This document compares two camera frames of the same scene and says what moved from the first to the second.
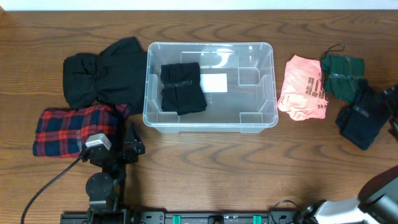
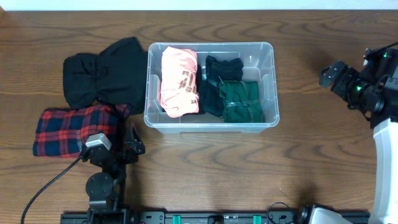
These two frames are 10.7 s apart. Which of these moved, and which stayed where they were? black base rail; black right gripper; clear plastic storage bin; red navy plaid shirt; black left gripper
Moved: black right gripper
Stayed: clear plastic storage bin; red navy plaid shirt; black base rail; black left gripper
